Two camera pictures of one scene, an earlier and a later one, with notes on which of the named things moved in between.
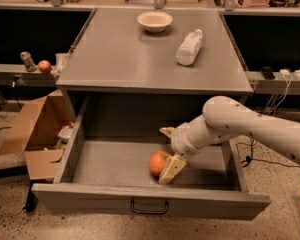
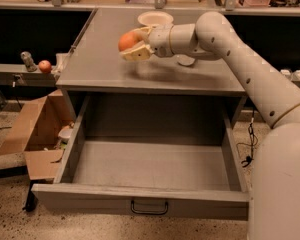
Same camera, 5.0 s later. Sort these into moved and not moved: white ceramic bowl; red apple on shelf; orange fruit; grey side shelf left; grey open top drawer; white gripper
Moved: white gripper; orange fruit
Not moved: grey side shelf left; white ceramic bowl; grey open top drawer; red apple on shelf
